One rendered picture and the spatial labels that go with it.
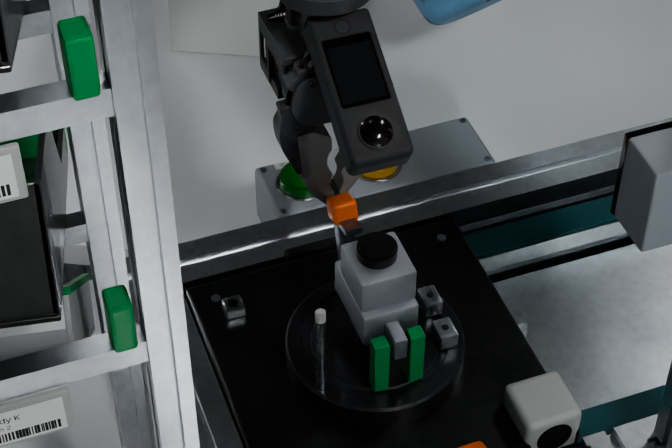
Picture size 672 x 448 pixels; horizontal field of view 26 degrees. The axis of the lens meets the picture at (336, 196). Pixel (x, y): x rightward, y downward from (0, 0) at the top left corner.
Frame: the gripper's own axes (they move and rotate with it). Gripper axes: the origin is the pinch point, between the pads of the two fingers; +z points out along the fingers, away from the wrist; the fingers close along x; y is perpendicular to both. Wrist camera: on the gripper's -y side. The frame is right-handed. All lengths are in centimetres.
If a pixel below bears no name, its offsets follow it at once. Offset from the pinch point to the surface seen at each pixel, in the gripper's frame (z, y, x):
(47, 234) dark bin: -28.6, -25.3, 24.3
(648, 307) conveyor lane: 14.5, -8.2, -25.8
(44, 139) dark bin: -27.9, -17.6, 22.9
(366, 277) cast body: -2.4, -11.0, 1.6
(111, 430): 20.2, -0.7, 20.3
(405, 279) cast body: -1.9, -11.7, -1.2
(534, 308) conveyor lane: 14.5, -4.9, -16.5
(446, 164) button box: 10.2, 10.2, -14.6
